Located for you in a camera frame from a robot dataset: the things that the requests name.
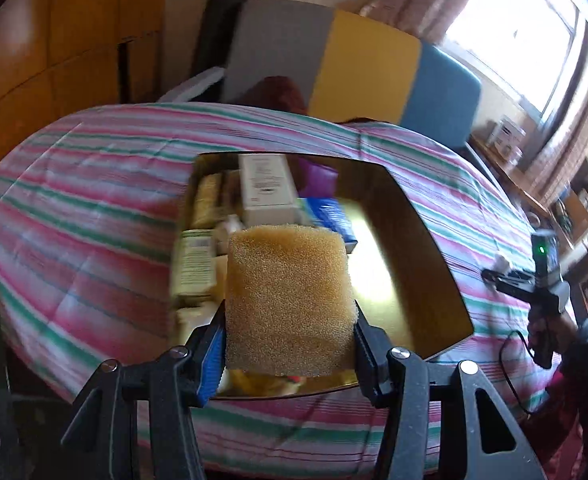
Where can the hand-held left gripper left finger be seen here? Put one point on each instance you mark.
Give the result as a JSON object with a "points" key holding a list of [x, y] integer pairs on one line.
{"points": [[211, 355]]}

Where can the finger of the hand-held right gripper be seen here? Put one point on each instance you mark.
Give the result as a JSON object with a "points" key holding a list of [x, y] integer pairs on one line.
{"points": [[516, 284]]}

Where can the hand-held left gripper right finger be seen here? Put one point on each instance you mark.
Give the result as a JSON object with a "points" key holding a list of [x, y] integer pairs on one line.
{"points": [[363, 355]]}

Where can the gold tin box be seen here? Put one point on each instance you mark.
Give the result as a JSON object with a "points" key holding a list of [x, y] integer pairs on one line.
{"points": [[413, 280]]}

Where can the yellow sponge block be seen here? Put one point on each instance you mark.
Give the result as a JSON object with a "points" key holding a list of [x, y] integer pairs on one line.
{"points": [[289, 300]]}

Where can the blue tissue pack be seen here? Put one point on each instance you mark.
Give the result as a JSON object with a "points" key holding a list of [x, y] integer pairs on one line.
{"points": [[331, 215]]}

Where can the white carton box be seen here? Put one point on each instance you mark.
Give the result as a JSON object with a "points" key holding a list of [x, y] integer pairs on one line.
{"points": [[269, 185]]}

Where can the purple snack packet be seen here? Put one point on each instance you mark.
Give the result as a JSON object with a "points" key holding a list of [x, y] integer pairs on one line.
{"points": [[319, 177]]}

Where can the person's right hand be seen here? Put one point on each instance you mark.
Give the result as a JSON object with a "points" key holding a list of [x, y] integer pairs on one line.
{"points": [[566, 332]]}

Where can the cluttered wooden shelf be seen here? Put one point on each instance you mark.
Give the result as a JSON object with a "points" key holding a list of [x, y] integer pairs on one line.
{"points": [[581, 205]]}

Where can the wooden side table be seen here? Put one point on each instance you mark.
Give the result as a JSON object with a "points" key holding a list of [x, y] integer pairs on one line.
{"points": [[518, 185]]}

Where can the small pale jar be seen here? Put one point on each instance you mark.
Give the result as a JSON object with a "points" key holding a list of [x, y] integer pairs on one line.
{"points": [[513, 160]]}

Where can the white cardboard box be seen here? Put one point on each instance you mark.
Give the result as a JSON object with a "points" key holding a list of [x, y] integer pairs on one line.
{"points": [[506, 132]]}

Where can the striped tablecloth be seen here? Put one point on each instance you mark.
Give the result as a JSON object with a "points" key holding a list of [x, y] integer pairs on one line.
{"points": [[99, 185]]}

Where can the window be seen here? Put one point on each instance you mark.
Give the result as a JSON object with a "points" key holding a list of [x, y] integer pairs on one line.
{"points": [[518, 25]]}

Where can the grey yellow blue sofa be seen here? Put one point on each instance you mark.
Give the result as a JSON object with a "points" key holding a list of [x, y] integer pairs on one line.
{"points": [[363, 60]]}

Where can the dark red cloth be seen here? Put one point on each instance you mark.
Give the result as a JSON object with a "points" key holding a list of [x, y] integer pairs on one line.
{"points": [[279, 92]]}

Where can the black rolled mat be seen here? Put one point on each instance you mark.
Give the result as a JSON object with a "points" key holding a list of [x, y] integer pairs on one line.
{"points": [[219, 25]]}

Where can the wooden wardrobe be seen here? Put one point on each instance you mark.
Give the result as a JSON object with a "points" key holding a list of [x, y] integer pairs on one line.
{"points": [[49, 35]]}

